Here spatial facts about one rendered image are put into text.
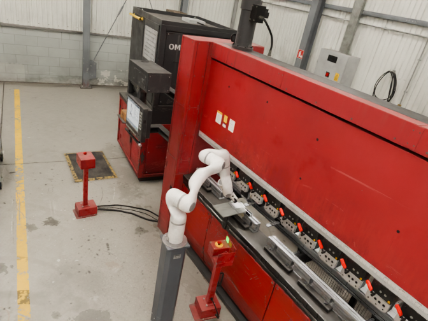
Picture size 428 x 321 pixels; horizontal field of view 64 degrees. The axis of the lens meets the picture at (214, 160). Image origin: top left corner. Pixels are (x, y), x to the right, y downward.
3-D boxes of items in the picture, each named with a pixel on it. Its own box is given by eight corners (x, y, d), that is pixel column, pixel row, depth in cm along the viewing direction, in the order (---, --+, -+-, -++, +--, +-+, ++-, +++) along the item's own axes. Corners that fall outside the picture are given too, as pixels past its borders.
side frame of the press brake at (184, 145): (156, 226, 429) (182, 34, 328) (213, 213, 477) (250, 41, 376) (165, 238, 412) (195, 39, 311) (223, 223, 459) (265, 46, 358)
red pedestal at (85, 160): (72, 209, 428) (72, 150, 392) (92, 206, 442) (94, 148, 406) (76, 219, 414) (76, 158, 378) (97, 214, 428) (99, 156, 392)
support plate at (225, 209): (212, 206, 313) (212, 205, 313) (234, 201, 328) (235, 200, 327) (223, 218, 300) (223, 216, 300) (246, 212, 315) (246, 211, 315)
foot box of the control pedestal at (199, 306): (188, 304, 333) (190, 296, 328) (212, 300, 343) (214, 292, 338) (195, 322, 317) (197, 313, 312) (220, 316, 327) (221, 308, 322)
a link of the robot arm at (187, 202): (173, 207, 251) (190, 218, 243) (168, 200, 241) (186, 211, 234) (212, 156, 269) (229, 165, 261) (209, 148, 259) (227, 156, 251)
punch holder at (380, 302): (363, 296, 220) (373, 278, 213) (371, 292, 225) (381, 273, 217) (385, 314, 209) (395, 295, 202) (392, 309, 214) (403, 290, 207)
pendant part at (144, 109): (125, 125, 378) (127, 93, 362) (135, 125, 384) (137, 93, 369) (140, 142, 346) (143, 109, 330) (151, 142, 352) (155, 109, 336)
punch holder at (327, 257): (316, 255, 248) (324, 237, 241) (324, 252, 253) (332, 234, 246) (333, 269, 238) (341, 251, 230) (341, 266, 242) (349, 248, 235)
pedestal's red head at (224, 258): (207, 251, 307) (210, 235, 299) (223, 249, 313) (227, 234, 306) (215, 267, 291) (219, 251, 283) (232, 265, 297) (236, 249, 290)
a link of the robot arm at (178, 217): (178, 228, 246) (183, 200, 236) (160, 216, 255) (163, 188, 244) (189, 221, 256) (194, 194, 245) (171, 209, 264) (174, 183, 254)
